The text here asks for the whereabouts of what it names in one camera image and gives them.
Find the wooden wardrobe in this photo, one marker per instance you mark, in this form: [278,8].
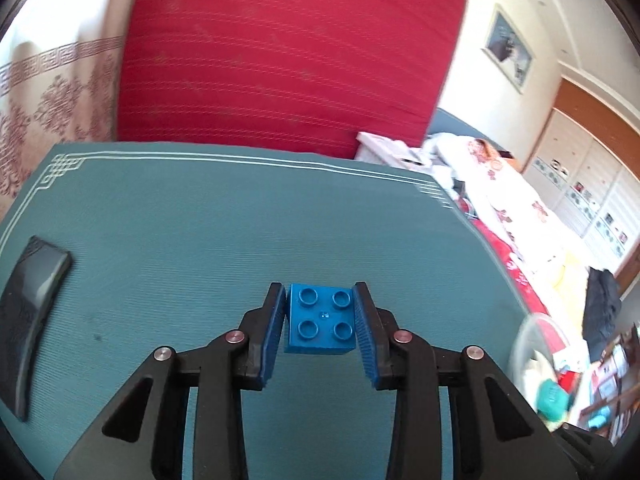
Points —
[585,175]

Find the black clothing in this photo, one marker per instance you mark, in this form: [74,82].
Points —
[602,305]

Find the patterned white curtain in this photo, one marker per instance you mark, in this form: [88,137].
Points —
[60,100]

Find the red floral cloth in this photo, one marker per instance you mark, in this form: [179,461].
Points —
[520,275]

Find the floral blanket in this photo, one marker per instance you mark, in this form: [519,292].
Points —
[510,195]

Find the black smartphone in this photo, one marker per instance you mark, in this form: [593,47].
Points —
[30,310]

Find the framed wall picture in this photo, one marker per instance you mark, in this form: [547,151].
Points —
[507,47]

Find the clear plastic bowl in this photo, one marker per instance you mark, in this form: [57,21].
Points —
[525,345]

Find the teal cloth desktop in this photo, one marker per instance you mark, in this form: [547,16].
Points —
[200,230]

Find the red mattress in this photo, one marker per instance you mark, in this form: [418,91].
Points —
[275,50]

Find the white flat box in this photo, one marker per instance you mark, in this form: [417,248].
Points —
[387,150]

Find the blue grey headboard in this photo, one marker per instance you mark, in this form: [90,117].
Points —
[460,125]

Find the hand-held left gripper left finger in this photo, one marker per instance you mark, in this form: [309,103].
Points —
[272,340]

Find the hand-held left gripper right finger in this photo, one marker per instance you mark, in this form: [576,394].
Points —
[364,335]

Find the blue toy brick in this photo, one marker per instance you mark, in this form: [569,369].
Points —
[320,317]

